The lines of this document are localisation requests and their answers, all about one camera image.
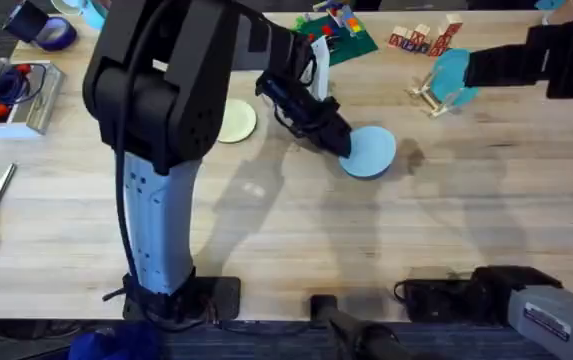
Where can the black cylinder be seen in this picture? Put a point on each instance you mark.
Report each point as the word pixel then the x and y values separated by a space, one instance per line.
pixel 26 20

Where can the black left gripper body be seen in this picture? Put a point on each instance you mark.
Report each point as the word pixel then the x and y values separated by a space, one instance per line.
pixel 298 107

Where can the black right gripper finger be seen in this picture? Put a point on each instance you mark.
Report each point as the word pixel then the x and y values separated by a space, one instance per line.
pixel 478 59
pixel 478 76

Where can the left wrist upright flat plate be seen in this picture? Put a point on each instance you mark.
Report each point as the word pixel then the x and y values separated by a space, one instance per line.
pixel 322 70

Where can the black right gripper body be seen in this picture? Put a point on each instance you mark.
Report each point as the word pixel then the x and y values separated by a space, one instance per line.
pixel 571 60

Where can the cream round plate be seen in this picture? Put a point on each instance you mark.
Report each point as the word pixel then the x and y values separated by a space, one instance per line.
pixel 238 120

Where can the heap of wooden letter blocks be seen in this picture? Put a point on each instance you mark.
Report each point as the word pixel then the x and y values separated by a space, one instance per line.
pixel 421 40

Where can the blue rounded object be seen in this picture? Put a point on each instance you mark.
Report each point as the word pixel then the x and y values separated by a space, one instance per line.
pixel 111 344

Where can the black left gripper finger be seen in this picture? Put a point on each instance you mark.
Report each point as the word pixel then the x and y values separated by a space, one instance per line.
pixel 342 137
pixel 327 140

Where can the green board with toy blocks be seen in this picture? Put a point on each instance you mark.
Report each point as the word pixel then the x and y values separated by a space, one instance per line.
pixel 351 37

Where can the teal cup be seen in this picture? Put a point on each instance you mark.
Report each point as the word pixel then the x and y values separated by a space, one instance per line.
pixel 93 14

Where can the teal round plate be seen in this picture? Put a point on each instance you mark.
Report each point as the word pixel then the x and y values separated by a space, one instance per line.
pixel 448 75

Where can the small wooden peg rack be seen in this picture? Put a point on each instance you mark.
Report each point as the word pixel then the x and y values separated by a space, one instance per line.
pixel 428 97

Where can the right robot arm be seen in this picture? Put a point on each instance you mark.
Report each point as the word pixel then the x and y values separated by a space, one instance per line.
pixel 551 315

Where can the black stand pole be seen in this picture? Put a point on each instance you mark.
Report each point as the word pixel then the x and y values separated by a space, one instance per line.
pixel 351 330

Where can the light blue round plate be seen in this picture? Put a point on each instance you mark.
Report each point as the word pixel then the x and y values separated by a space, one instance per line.
pixel 373 152

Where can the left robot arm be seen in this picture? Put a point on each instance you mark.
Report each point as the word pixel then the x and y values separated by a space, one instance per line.
pixel 158 225

